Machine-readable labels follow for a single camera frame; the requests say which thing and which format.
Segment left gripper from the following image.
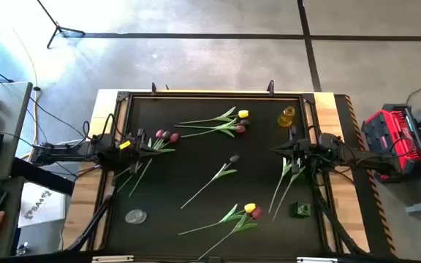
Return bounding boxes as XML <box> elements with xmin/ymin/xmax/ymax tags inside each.
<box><xmin>113</xmin><ymin>128</ymin><xmax>162</xmax><ymax>175</ymax></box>

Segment black tripod stand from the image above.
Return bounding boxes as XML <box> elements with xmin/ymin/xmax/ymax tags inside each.
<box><xmin>37</xmin><ymin>0</ymin><xmax>86</xmax><ymax>50</ymax></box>

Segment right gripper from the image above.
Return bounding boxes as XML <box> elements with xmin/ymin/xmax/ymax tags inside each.
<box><xmin>270</xmin><ymin>126</ymin><xmax>323</xmax><ymax>175</ymax></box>

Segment green glass vase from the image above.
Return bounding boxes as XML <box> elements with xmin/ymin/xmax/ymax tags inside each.
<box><xmin>289</xmin><ymin>201</ymin><xmax>312</xmax><ymax>219</ymax></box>

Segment clear glass vase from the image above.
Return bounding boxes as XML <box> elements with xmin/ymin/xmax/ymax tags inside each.
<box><xmin>124</xmin><ymin>208</ymin><xmax>148</xmax><ymax>225</ymax></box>

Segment black diagonal frame strut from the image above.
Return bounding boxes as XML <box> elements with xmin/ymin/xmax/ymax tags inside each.
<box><xmin>314</xmin><ymin>193</ymin><xmax>367</xmax><ymax>256</ymax></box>
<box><xmin>66</xmin><ymin>197</ymin><xmax>115</xmax><ymax>253</ymax></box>

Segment black metal table frame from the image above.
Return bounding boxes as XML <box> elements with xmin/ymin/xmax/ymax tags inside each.
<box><xmin>100</xmin><ymin>89</ymin><xmax>338</xmax><ymax>256</ymax></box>

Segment black yellow hazard strip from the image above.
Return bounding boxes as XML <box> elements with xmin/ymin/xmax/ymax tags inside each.
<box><xmin>344</xmin><ymin>94</ymin><xmax>397</xmax><ymax>256</ymax></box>

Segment grey desk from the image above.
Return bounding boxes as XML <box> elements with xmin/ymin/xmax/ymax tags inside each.
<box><xmin>0</xmin><ymin>80</ymin><xmax>34</xmax><ymax>259</ymax></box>

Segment red and black power unit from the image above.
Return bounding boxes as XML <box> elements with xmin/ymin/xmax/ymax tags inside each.
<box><xmin>360</xmin><ymin>103</ymin><xmax>421</xmax><ymax>184</ymax></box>

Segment white printed paper sheet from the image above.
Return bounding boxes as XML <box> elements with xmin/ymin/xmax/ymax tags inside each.
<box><xmin>18</xmin><ymin>181</ymin><xmax>67</xmax><ymax>229</ymax></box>

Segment black flat bar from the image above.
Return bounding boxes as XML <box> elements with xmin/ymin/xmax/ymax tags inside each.
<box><xmin>11</xmin><ymin>156</ymin><xmax>76</xmax><ymax>197</ymax></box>

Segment green stems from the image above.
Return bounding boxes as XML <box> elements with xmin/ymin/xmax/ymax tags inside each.
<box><xmin>173</xmin><ymin>118</ymin><xmax>251</xmax><ymax>133</ymax></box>

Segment yellow cable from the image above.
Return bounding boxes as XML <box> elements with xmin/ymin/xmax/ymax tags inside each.
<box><xmin>11</xmin><ymin>27</ymin><xmax>42</xmax><ymax>161</ymax></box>

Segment silver metal bracket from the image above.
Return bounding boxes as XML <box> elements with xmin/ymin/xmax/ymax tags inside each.
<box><xmin>297</xmin><ymin>256</ymin><xmax>338</xmax><ymax>263</ymax></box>
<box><xmin>91</xmin><ymin>255</ymin><xmax>134</xmax><ymax>263</ymax></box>

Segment yellow glass vase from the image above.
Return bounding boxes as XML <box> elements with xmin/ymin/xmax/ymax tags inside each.
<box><xmin>277</xmin><ymin>105</ymin><xmax>296</xmax><ymax>128</ymax></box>

